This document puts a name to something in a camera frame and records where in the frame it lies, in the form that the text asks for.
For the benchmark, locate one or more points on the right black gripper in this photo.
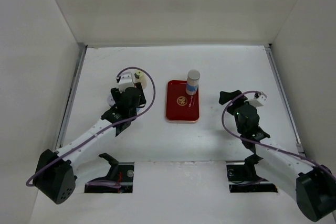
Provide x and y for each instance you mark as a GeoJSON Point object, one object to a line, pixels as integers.
{"type": "Point", "coordinates": [241, 102]}

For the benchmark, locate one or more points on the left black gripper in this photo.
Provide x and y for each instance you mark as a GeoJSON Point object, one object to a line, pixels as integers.
{"type": "Point", "coordinates": [117, 94]}

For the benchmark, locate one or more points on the tall jar blue label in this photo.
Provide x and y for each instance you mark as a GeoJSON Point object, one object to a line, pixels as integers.
{"type": "Point", "coordinates": [193, 77]}

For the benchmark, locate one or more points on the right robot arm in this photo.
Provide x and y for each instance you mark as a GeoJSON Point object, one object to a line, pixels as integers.
{"type": "Point", "coordinates": [309, 184]}

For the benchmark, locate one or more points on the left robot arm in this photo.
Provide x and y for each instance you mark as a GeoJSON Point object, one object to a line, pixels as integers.
{"type": "Point", "coordinates": [85, 162]}

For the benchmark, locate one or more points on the yellow cap bottle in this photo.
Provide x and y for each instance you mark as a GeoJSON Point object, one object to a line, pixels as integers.
{"type": "Point", "coordinates": [140, 77]}

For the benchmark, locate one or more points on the red lacquer tray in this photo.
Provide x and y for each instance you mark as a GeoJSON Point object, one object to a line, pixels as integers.
{"type": "Point", "coordinates": [180, 106]}

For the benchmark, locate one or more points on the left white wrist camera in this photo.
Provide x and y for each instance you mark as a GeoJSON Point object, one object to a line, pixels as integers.
{"type": "Point", "coordinates": [125, 82]}

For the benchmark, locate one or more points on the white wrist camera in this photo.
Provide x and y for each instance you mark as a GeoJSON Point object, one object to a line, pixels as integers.
{"type": "Point", "coordinates": [258, 100]}
{"type": "Point", "coordinates": [125, 82]}

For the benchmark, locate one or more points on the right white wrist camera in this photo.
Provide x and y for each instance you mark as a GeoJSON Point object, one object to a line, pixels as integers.
{"type": "Point", "coordinates": [258, 100]}

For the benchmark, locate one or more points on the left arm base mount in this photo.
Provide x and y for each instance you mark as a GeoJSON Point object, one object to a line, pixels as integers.
{"type": "Point", "coordinates": [117, 178]}

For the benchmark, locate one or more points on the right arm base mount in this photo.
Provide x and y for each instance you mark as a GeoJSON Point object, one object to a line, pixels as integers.
{"type": "Point", "coordinates": [242, 177]}

